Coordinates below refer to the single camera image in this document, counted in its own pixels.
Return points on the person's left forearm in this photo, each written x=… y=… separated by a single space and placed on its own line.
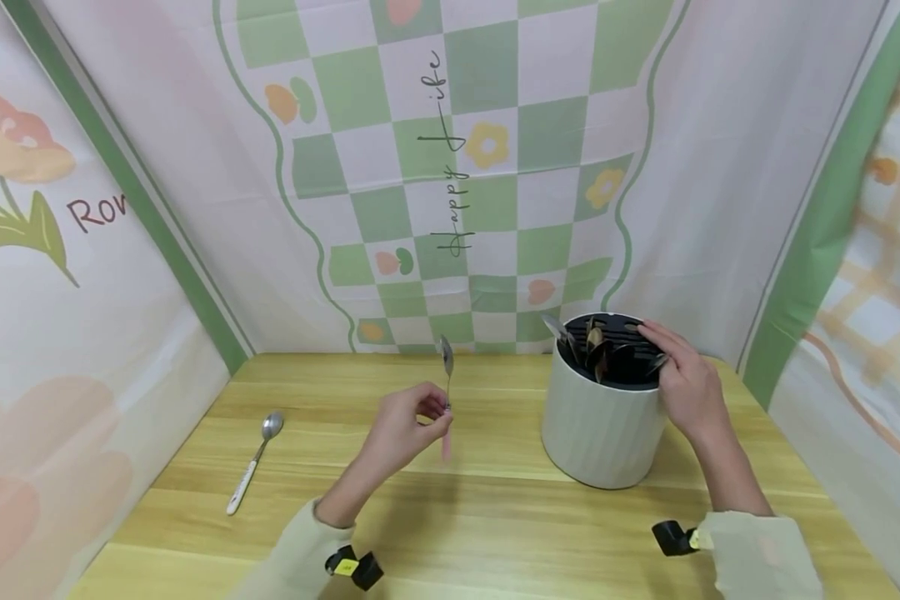
x=330 y=525

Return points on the person's left thumb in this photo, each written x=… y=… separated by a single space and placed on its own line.
x=436 y=425

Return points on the person's right fingers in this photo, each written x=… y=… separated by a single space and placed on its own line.
x=664 y=352

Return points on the brown spoon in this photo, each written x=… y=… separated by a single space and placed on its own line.
x=594 y=337

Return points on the person's right thumb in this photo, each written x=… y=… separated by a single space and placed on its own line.
x=666 y=385

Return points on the white ribbed cutlery holder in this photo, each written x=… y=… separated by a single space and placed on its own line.
x=600 y=425

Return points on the silver metal spoon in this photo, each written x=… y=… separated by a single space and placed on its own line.
x=556 y=329

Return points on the person's right forearm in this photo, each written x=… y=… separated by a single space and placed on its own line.
x=750 y=517

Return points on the black wrist band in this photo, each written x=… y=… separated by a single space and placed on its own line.
x=673 y=537
x=356 y=568

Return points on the person's right index finger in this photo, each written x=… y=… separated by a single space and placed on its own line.
x=654 y=332

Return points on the person's left hand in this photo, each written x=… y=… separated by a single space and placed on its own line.
x=397 y=429

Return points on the person's right hand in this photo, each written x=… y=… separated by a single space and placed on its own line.
x=694 y=392

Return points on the person's left index finger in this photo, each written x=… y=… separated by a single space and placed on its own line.
x=429 y=390

